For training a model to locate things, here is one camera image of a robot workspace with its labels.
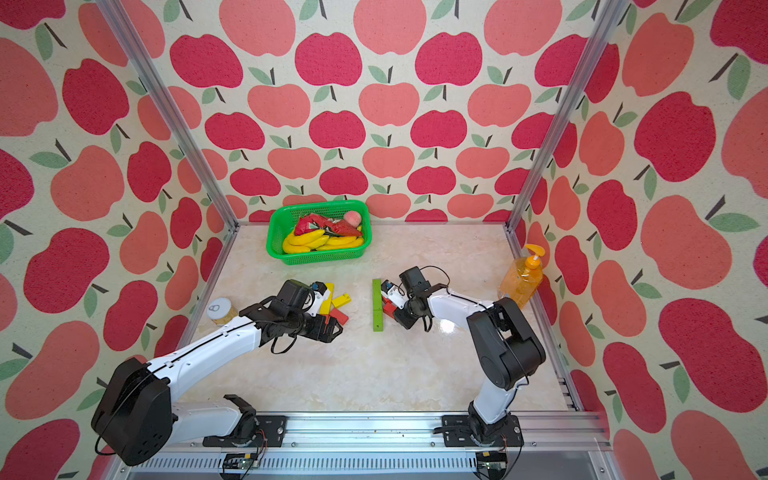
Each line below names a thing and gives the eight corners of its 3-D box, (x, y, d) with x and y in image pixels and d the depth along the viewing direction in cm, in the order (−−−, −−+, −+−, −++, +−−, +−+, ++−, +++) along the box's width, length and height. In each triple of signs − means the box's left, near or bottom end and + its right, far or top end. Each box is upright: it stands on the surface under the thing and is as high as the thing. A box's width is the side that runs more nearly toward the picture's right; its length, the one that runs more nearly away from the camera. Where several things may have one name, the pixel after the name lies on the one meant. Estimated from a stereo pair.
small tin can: (211, 327, 95) (201, 318, 90) (219, 307, 100) (211, 297, 95) (234, 327, 95) (226, 318, 90) (241, 307, 100) (234, 297, 95)
